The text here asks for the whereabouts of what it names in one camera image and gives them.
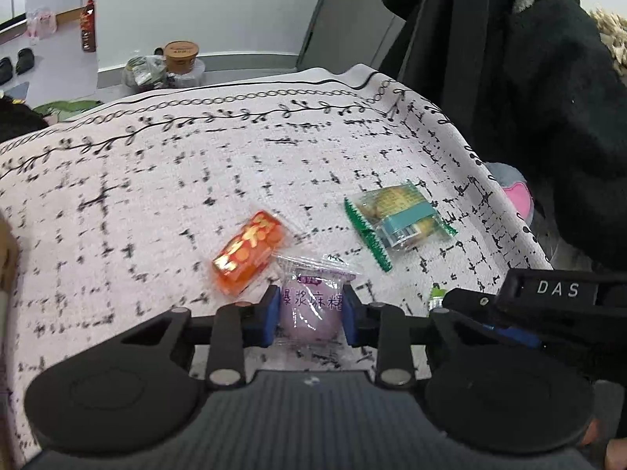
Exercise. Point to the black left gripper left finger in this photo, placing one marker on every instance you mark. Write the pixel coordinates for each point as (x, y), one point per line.
(177, 348)

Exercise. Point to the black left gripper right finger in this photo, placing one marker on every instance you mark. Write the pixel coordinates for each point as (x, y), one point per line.
(386, 328)

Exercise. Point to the orange candy snack packet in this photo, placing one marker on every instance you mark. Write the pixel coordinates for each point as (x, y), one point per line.
(249, 251)

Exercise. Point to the pink mochi snack packet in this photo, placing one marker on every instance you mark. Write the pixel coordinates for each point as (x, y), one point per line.
(311, 306)

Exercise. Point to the green cookie snack packet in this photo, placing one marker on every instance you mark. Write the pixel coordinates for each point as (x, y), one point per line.
(395, 219)

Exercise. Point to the pink grey plush toy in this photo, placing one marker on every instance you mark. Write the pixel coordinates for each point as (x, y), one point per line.
(515, 187)

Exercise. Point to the white patterned table cloth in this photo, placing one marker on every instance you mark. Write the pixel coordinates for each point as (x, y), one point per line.
(119, 212)

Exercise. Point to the cardboard box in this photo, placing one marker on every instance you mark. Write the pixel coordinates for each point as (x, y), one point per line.
(9, 257)

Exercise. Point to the black coat on rack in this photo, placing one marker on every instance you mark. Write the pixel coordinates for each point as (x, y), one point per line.
(528, 83)

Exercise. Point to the clear plastic bag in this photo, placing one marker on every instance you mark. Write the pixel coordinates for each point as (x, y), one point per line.
(145, 72)

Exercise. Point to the green dinosaur floor mat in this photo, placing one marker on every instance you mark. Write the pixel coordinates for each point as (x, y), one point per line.
(62, 110)

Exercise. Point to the brown lidded cup container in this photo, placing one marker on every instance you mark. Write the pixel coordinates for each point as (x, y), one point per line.
(180, 56)

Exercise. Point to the grey door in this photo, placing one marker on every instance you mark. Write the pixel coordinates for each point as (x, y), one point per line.
(344, 33)

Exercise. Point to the black clothes pile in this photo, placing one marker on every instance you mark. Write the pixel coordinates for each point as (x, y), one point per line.
(17, 119)

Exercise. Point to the right black slipper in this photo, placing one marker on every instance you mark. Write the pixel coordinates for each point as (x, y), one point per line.
(25, 61)

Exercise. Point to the black slipper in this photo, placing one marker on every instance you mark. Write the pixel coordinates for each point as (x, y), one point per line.
(6, 70)
(25, 61)

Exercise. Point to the red oil bottle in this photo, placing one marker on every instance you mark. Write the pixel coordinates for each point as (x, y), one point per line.
(88, 27)

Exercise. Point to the left black slipper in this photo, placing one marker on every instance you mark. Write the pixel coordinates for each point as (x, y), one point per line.
(6, 70)

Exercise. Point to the water bottle pack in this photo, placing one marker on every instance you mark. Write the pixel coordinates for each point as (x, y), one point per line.
(41, 24)

